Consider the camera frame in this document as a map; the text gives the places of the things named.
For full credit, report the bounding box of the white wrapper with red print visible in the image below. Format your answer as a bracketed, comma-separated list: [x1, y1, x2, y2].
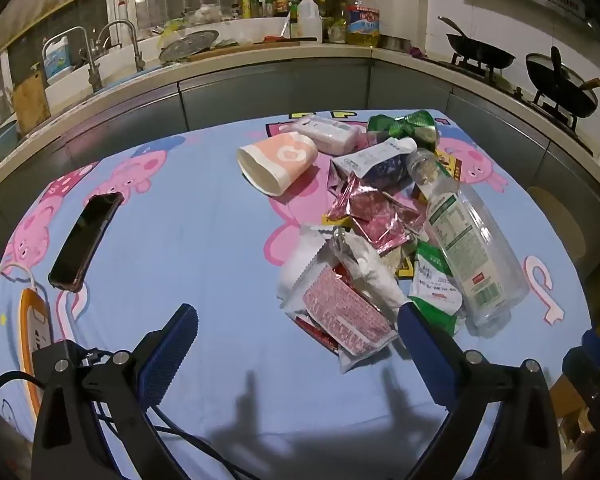
[280, 255, 401, 375]

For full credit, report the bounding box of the kitchen counter with grey cabinets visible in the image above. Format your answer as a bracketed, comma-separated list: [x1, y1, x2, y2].
[0, 42, 600, 281]

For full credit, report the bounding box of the glass pot lid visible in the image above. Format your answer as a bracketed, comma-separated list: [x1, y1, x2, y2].
[159, 30, 221, 65]

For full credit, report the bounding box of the black cable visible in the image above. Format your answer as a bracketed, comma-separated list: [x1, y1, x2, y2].
[0, 370, 261, 480]

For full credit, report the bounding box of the green snack bag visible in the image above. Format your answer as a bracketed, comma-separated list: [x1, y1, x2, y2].
[367, 110, 441, 153]

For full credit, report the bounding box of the row of sauce bottles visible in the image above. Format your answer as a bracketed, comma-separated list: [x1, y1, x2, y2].
[240, 0, 301, 26]

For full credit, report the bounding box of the yellow and brown cardboard box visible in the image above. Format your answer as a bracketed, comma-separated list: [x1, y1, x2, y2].
[321, 149, 465, 279]

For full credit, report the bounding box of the green and white packet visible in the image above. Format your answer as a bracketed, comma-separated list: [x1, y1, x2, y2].
[407, 240, 463, 336]

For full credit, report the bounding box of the pink foil wrapper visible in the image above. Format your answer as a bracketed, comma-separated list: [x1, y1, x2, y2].
[322, 172, 431, 253]

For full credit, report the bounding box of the chrome faucet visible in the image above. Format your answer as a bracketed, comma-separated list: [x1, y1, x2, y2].
[42, 27, 103, 92]
[97, 20, 147, 73]

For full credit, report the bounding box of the orange and white power strip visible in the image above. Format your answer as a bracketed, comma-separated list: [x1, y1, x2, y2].
[19, 287, 56, 411]

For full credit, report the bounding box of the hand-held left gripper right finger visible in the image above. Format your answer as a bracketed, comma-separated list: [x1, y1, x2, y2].
[397, 302, 563, 480]

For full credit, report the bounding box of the black wok with lid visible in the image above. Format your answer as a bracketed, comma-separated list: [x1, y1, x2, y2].
[525, 46, 600, 118]

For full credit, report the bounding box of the pink paper cup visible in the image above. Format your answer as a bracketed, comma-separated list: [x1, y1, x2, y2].
[237, 131, 319, 197]

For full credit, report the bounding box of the beige round bin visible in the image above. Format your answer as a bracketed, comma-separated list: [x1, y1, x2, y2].
[527, 186, 588, 281]

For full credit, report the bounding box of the white power cable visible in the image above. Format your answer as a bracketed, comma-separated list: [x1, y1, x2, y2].
[0, 262, 38, 292]

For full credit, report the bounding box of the white plastic jug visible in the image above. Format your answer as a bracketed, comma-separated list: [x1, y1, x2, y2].
[296, 0, 324, 44]

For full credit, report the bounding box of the gas stove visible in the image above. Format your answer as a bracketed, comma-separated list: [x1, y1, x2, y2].
[420, 55, 596, 156]

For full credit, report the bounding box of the long wooden cutting board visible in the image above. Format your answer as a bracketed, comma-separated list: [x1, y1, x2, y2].
[187, 40, 301, 63]

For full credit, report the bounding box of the yellow cooking oil bottle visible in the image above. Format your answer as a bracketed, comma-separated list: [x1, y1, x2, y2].
[346, 2, 382, 47]

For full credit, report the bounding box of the pink and white tissue pack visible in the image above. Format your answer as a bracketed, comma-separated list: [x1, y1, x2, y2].
[292, 114, 363, 156]

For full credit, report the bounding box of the clear plastic bottle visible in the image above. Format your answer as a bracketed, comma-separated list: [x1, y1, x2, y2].
[406, 148, 531, 338]

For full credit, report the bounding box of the black smartphone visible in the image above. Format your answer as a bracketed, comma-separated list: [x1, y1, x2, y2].
[47, 191, 126, 293]

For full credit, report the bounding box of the clear plastic bag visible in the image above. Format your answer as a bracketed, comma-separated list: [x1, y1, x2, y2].
[330, 227, 411, 321]

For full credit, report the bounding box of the blue and white pouch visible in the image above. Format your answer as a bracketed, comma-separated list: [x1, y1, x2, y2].
[330, 137, 418, 192]

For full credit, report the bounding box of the blue plastic basin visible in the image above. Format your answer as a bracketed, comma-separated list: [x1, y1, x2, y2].
[0, 120, 21, 171]

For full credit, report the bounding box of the blue and white detergent bottle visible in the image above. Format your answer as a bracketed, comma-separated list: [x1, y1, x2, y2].
[42, 35, 77, 86]

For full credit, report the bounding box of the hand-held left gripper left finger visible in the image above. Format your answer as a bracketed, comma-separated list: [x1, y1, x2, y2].
[32, 303, 199, 480]

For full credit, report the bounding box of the white basin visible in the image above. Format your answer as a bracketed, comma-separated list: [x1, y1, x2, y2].
[215, 17, 293, 44]

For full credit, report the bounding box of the small metal bowl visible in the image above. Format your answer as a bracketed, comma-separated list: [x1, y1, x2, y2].
[380, 35, 413, 54]

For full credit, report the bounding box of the small wooden cutting board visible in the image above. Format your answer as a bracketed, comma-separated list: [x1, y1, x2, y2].
[12, 72, 51, 136]

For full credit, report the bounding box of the blue cartoon pig printed blanket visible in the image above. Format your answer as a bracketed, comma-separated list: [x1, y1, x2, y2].
[0, 107, 593, 480]

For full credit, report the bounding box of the red snack wrapper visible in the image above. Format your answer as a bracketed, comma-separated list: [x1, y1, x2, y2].
[294, 312, 342, 353]

